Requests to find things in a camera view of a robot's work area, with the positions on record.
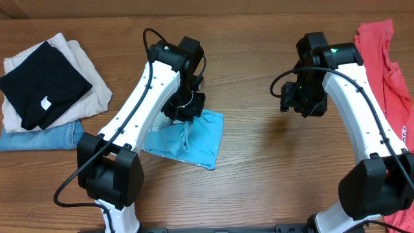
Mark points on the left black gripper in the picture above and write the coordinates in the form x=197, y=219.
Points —
x=187, y=114

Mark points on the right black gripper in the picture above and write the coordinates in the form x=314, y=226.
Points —
x=289, y=100

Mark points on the light blue printed t-shirt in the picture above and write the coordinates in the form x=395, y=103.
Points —
x=195, y=142

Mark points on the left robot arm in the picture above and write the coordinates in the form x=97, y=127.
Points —
x=111, y=171

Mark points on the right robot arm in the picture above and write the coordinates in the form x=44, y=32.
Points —
x=381, y=182

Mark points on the red t-shirt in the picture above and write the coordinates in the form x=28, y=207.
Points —
x=385, y=78

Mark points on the folded beige garment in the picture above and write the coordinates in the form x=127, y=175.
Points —
x=95, y=101

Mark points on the folded blue jeans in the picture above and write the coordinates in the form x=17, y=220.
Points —
x=64, y=137

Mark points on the folded black garment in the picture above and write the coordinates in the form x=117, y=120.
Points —
x=43, y=87

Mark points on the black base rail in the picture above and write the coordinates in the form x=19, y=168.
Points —
x=220, y=230

